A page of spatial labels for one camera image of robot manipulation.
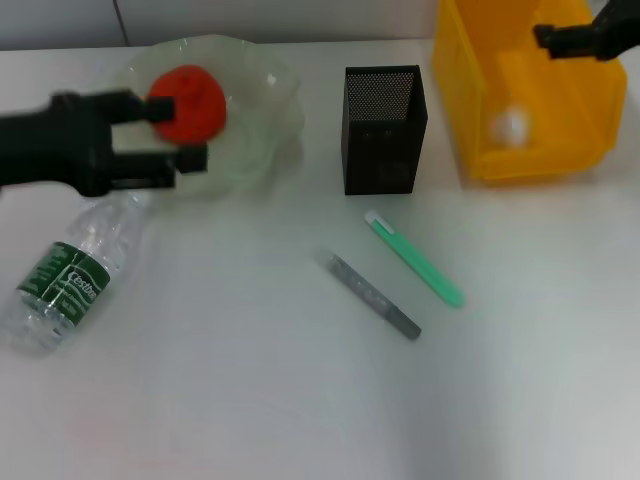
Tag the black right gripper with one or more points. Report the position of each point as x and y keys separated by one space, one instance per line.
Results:
x=620 y=27

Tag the green pen with white cap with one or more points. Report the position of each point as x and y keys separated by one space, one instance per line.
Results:
x=417 y=262

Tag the green glass fruit plate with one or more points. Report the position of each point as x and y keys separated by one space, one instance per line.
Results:
x=260 y=115

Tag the red tomato-shaped object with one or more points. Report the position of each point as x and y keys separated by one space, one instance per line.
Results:
x=197 y=102

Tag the black mesh pen holder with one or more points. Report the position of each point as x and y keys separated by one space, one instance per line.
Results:
x=382 y=150

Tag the gray marker pen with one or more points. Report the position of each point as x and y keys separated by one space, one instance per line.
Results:
x=370 y=297

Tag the white paper ball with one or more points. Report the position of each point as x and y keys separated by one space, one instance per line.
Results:
x=511 y=125

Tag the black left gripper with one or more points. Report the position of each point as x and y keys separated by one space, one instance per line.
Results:
x=55 y=145

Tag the clear plastic water bottle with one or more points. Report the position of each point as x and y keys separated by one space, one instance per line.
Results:
x=70 y=280

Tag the yellow plastic bin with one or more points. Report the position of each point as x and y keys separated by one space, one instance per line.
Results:
x=550 y=160

